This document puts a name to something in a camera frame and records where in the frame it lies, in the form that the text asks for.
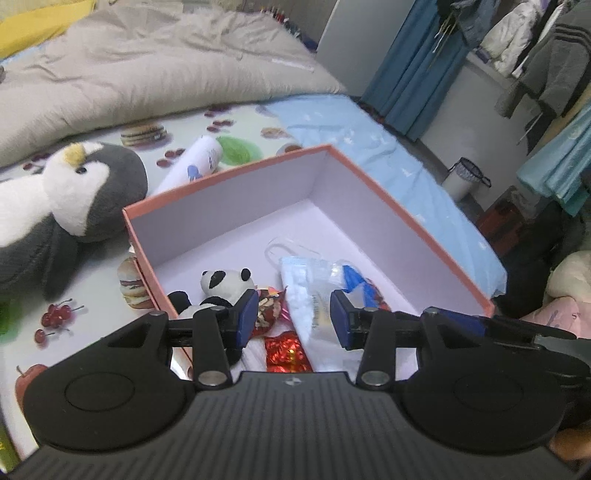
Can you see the brown box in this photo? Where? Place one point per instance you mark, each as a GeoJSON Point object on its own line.
{"type": "Point", "coordinates": [501, 221]}

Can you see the white plastic packet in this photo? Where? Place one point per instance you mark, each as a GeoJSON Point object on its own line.
{"type": "Point", "coordinates": [302, 286]}

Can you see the hanging grey striped sweater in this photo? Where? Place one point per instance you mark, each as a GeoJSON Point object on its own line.
{"type": "Point", "coordinates": [554, 64]}

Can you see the blue curtain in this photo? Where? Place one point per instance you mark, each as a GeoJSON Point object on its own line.
{"type": "Point", "coordinates": [415, 74]}

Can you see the white printed tube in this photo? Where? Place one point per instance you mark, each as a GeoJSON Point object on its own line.
{"type": "Point", "coordinates": [194, 164]}

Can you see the pink cardboard box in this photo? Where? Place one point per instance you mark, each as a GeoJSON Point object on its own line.
{"type": "Point", "coordinates": [378, 221]}

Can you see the hanging denim jacket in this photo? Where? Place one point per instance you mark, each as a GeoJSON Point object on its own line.
{"type": "Point", "coordinates": [478, 21]}

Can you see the pink printed fabric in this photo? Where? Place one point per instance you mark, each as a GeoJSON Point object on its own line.
{"type": "Point", "coordinates": [558, 316]}

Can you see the yellow pillow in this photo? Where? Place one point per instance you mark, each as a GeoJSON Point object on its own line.
{"type": "Point", "coordinates": [37, 23]}

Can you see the grey white penguin plush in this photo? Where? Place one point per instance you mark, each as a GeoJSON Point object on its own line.
{"type": "Point", "coordinates": [92, 194]}

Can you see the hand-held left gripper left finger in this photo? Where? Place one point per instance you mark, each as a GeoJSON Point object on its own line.
{"type": "Point", "coordinates": [244, 319]}

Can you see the food printed bed sheet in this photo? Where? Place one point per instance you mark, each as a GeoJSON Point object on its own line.
{"type": "Point", "coordinates": [83, 332]}

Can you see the hanging white jacket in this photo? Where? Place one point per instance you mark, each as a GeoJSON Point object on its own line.
{"type": "Point", "coordinates": [510, 37]}

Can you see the cream cushion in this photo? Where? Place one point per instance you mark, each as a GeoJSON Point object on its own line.
{"type": "Point", "coordinates": [572, 277]}

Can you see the shiny red wrapper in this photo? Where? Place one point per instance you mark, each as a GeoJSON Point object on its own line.
{"type": "Point", "coordinates": [286, 353]}

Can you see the white wardrobe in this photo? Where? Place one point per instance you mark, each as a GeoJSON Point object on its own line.
{"type": "Point", "coordinates": [355, 41]}

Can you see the white trash bin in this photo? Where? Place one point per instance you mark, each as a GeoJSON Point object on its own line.
{"type": "Point", "coordinates": [461, 180]}

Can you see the small panda plush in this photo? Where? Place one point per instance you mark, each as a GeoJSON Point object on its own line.
{"type": "Point", "coordinates": [221, 284]}

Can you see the dark red snack wrapper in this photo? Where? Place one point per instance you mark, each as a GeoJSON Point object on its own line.
{"type": "Point", "coordinates": [268, 309]}

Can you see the long green plush toy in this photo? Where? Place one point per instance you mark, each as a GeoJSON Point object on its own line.
{"type": "Point", "coordinates": [8, 447]}

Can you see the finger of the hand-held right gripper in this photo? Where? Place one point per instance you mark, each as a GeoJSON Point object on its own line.
{"type": "Point", "coordinates": [508, 328]}

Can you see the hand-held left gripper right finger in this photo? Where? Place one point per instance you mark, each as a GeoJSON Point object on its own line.
{"type": "Point", "coordinates": [341, 319]}

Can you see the row of small bottles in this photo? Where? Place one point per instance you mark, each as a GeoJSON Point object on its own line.
{"type": "Point", "coordinates": [288, 25]}

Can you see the blue white tissue packet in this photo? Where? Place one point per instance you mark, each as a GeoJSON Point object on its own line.
{"type": "Point", "coordinates": [364, 288]}

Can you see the grey duvet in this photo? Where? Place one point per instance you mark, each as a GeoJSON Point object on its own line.
{"type": "Point", "coordinates": [161, 64]}

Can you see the person's right hand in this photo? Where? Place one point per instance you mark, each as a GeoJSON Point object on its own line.
{"type": "Point", "coordinates": [575, 445]}

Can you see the hanging light blue garment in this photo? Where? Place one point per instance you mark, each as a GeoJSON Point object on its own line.
{"type": "Point", "coordinates": [563, 161]}

